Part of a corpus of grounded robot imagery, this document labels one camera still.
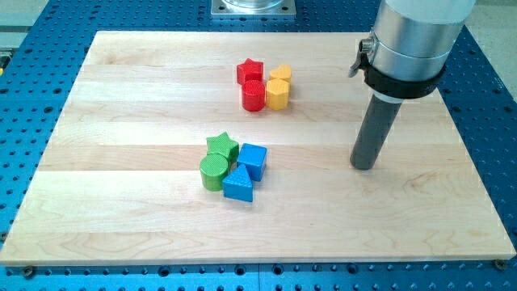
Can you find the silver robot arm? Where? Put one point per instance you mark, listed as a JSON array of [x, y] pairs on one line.
[[404, 55]]

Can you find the blue cube block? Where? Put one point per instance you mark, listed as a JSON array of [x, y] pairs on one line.
[[254, 158]]

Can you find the green star block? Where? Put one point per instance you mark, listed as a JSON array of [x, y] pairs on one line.
[[224, 146]]

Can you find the blue triangle block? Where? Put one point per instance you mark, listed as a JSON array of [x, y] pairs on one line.
[[238, 185]]

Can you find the green cylinder block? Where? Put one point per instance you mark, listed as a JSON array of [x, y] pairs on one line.
[[213, 169]]

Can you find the red cylinder block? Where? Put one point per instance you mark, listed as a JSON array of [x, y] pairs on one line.
[[253, 95]]

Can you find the yellow hexagon block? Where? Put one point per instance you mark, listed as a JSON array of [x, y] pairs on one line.
[[277, 93]]

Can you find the red star block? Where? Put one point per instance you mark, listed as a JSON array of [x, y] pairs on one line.
[[249, 70]]

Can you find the yellow heart block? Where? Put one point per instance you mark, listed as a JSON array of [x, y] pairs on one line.
[[283, 72]]

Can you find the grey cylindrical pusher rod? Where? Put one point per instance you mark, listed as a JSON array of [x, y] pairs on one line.
[[377, 122]]

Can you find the wooden board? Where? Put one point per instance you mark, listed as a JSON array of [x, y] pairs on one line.
[[120, 182]]

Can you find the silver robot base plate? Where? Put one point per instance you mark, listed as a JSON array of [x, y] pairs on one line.
[[242, 8]]

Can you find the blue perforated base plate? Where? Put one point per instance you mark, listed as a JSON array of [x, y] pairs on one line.
[[479, 90]]

